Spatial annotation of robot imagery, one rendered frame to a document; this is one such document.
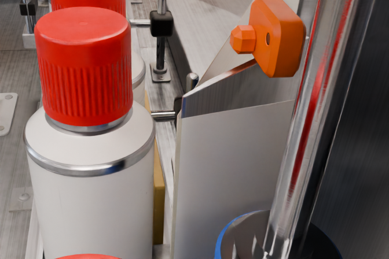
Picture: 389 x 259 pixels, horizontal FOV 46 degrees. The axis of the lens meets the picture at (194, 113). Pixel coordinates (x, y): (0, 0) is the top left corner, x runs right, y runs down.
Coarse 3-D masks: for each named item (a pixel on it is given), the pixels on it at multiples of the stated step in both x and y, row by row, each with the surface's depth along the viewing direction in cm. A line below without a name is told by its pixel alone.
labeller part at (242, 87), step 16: (304, 48) 20; (256, 64) 17; (208, 80) 16; (224, 80) 16; (240, 80) 17; (256, 80) 18; (272, 80) 19; (288, 80) 20; (192, 96) 15; (208, 96) 16; (224, 96) 16; (240, 96) 17; (256, 96) 18; (272, 96) 19; (288, 96) 20; (192, 112) 15; (208, 112) 16
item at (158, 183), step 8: (160, 168) 25; (160, 176) 24; (160, 184) 24; (160, 192) 24; (160, 200) 24; (160, 208) 25; (160, 216) 25; (160, 224) 25; (160, 232) 26; (152, 240) 27; (160, 240) 26
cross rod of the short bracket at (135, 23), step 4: (132, 20) 60; (136, 20) 60; (140, 20) 60; (144, 20) 60; (148, 20) 60; (132, 24) 60; (136, 24) 60; (140, 24) 60; (144, 24) 60; (148, 24) 60
